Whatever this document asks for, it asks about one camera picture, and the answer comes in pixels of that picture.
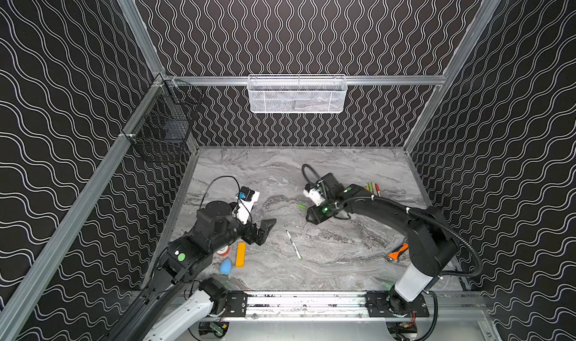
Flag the yellow rectangular block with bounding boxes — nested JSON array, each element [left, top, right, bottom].
[[235, 242, 247, 268]]

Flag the red white tape roll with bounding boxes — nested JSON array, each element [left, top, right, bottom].
[[217, 245, 230, 257]]

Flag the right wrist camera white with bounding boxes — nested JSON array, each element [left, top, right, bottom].
[[303, 183, 326, 206]]

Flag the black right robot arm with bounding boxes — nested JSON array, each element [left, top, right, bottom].
[[301, 163, 483, 312]]

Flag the blue egg-shaped sponge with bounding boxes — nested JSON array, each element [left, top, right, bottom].
[[219, 258, 233, 275]]

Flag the white pen green end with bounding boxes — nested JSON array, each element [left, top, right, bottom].
[[286, 230, 303, 261]]

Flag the white wire mesh basket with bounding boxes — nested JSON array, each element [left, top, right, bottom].
[[247, 74, 348, 114]]

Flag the orange handled metal tool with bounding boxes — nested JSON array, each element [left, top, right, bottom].
[[386, 242, 410, 262]]

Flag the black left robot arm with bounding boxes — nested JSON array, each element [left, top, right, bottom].
[[104, 201, 277, 340]]

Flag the black wire mesh basket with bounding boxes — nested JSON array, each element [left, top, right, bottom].
[[127, 79, 206, 163]]

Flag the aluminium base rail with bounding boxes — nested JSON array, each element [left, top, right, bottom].
[[179, 289, 491, 320]]

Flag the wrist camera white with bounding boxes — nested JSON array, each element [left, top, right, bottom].
[[303, 183, 326, 206], [233, 187, 260, 225]]

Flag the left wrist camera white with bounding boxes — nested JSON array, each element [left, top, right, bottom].
[[233, 187, 260, 225]]

